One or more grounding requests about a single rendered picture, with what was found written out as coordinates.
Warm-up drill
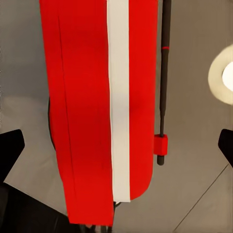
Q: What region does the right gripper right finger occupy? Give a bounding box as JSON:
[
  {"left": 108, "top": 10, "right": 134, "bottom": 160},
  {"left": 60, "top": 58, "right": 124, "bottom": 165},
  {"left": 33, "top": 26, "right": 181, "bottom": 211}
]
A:
[{"left": 218, "top": 129, "right": 233, "bottom": 167}]

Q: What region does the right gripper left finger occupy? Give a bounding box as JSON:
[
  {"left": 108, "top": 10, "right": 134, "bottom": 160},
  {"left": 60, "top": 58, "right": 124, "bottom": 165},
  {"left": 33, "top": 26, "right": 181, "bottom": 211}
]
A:
[{"left": 0, "top": 129, "right": 25, "bottom": 186}]

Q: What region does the radio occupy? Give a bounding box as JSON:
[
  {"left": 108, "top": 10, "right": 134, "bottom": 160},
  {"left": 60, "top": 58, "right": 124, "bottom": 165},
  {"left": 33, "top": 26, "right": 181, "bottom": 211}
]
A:
[{"left": 39, "top": 0, "right": 171, "bottom": 233}]

